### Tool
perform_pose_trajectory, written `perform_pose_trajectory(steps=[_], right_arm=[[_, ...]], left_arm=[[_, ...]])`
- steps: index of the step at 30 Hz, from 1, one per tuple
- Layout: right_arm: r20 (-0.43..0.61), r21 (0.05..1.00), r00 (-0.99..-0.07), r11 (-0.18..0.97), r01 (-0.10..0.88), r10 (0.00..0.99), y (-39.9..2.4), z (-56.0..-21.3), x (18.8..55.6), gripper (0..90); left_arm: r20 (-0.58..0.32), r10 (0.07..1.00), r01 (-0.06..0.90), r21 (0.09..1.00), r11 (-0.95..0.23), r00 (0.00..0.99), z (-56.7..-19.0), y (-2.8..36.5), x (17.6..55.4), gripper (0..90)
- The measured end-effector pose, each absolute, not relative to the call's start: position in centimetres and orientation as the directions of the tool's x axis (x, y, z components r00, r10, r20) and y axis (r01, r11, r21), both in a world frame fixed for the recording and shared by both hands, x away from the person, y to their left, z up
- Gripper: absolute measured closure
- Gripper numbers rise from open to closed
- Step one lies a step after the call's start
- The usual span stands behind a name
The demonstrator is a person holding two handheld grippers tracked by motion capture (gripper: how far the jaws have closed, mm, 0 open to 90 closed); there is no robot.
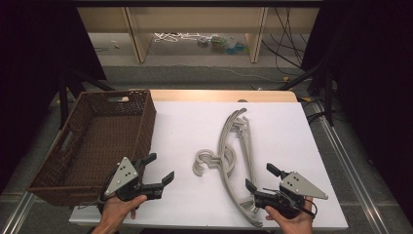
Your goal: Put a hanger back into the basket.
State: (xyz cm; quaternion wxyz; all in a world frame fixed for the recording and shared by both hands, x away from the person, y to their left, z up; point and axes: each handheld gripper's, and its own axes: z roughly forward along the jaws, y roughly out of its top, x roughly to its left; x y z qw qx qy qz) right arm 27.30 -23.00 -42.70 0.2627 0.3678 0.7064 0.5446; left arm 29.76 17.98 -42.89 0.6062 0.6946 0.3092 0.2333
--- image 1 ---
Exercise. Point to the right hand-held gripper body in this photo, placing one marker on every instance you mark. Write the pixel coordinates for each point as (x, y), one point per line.
(302, 187)

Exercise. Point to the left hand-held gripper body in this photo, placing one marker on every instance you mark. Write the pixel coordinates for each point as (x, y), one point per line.
(121, 177)

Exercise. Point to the grey plastic clothes hanger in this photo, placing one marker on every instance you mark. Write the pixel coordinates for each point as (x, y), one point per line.
(196, 169)
(249, 152)
(207, 152)
(231, 159)

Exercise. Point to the brown wicker basket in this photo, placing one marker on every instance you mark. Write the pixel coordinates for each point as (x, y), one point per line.
(107, 136)

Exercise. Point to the person's left hand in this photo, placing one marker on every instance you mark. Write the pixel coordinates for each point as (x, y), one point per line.
(113, 211)

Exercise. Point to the person's right hand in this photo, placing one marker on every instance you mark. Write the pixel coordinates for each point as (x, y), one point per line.
(295, 224)

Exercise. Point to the light wooden table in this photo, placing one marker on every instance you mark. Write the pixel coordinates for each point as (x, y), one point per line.
(220, 96)

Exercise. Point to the black metal stand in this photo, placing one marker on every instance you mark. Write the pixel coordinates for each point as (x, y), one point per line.
(328, 94)
(63, 94)

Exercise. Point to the light wooden shelf unit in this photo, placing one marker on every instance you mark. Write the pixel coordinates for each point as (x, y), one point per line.
(139, 39)

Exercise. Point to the black curtain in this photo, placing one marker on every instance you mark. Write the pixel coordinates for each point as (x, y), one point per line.
(376, 81)
(35, 65)

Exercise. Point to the pile of colourful small items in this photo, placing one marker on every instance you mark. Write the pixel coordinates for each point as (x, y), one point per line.
(224, 44)

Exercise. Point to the metal floor rail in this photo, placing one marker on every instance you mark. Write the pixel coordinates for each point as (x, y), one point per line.
(350, 165)
(16, 213)

